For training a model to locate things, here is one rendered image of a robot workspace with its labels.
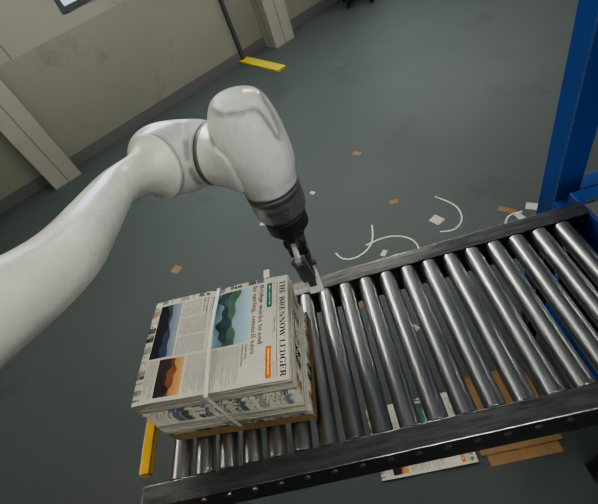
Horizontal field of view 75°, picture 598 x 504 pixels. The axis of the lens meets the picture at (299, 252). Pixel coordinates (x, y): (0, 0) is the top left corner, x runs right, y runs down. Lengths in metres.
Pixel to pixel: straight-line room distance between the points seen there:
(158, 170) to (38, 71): 4.26
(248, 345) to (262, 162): 0.48
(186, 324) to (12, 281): 0.71
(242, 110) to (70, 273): 0.29
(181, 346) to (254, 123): 0.62
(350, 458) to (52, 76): 4.48
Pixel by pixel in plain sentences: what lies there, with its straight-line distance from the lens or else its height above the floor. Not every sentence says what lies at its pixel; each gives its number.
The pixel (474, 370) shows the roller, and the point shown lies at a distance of 1.06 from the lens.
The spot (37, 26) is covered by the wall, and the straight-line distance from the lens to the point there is 4.83.
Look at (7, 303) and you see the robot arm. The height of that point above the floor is 1.60.
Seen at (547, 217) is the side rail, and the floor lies 0.80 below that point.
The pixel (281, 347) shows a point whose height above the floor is 1.03.
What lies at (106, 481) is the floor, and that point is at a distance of 2.34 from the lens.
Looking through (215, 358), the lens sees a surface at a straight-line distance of 0.94.
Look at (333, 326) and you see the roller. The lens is 1.14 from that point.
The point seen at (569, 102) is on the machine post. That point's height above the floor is 1.04.
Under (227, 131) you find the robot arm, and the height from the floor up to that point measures 1.52.
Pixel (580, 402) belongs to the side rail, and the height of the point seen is 0.80.
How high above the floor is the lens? 1.76
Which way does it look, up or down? 45 degrees down
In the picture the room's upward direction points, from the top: 24 degrees counter-clockwise
